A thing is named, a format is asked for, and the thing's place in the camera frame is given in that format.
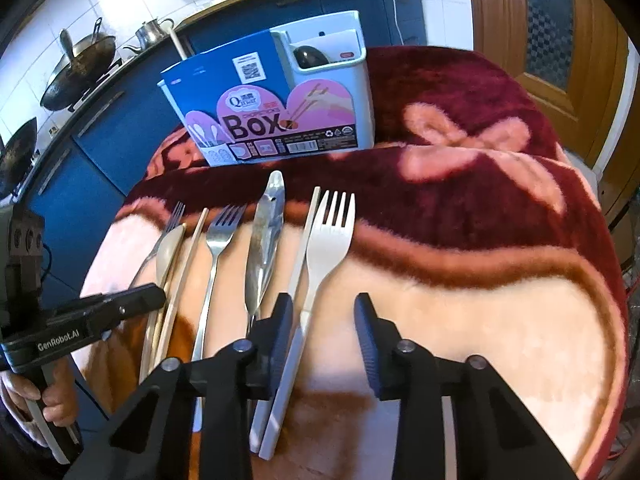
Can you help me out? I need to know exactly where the dark frying pan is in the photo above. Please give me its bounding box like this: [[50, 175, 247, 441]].
[[0, 117, 41, 201]]

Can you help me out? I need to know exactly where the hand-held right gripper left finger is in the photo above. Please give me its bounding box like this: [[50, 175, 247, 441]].
[[62, 292, 296, 480]]

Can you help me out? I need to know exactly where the dark red floral blanket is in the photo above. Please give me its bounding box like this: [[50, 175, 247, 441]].
[[75, 46, 632, 480]]

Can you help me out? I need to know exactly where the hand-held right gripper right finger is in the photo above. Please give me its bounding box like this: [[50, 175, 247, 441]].
[[354, 293, 576, 480]]

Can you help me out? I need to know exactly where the white cable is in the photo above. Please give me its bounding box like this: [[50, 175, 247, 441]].
[[372, 0, 404, 47]]

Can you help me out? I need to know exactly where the person's left hand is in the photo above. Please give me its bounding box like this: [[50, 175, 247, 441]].
[[0, 359, 79, 442]]

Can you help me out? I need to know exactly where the dark metal wok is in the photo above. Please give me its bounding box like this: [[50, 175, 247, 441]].
[[40, 32, 123, 112]]

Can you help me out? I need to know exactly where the wooden door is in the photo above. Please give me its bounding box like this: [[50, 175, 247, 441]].
[[465, 0, 632, 171]]

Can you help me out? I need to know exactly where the metal kettle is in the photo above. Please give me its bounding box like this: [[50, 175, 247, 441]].
[[122, 17, 176, 54]]

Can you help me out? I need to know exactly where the small metal fork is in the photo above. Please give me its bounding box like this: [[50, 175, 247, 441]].
[[129, 201, 187, 291]]

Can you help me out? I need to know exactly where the black rounded utensil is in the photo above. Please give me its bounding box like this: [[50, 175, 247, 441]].
[[291, 46, 329, 69]]

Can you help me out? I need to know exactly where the white chopstick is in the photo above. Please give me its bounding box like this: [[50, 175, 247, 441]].
[[249, 186, 322, 453]]

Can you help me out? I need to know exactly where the blue utensil holder box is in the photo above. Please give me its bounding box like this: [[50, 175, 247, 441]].
[[160, 10, 377, 167]]

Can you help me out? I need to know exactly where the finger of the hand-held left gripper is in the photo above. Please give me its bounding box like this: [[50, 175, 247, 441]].
[[45, 282, 167, 341]]

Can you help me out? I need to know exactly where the metal ladle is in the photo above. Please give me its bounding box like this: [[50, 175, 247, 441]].
[[59, 16, 104, 63]]

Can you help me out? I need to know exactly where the large metal fork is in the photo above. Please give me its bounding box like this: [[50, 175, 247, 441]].
[[191, 204, 247, 361]]

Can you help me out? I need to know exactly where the white plastic fork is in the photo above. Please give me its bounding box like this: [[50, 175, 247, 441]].
[[259, 189, 357, 461]]

